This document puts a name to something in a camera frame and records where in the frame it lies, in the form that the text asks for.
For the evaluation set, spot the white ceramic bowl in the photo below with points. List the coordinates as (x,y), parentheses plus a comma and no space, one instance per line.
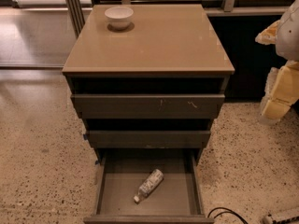
(119,17)

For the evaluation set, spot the middle grey drawer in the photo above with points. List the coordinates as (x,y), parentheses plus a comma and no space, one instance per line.
(148,139)

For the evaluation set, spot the clear plastic water bottle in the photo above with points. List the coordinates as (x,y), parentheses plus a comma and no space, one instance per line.
(149,185)

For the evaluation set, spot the grey drawer cabinet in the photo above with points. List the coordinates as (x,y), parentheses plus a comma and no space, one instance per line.
(166,50)

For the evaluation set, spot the metal window frame post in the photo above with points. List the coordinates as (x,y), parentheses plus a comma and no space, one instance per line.
(76,15)

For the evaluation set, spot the open bottom grey drawer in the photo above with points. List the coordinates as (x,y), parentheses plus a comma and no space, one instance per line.
(176,200)

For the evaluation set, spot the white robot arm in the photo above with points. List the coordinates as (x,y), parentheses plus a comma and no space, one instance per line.
(287,45)

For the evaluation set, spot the top grey drawer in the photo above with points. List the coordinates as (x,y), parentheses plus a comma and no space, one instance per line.
(190,106)

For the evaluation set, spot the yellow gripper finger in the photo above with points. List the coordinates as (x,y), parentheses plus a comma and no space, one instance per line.
(268,36)
(281,91)

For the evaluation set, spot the grey power strip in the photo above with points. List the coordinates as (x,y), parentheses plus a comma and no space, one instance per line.
(283,217)

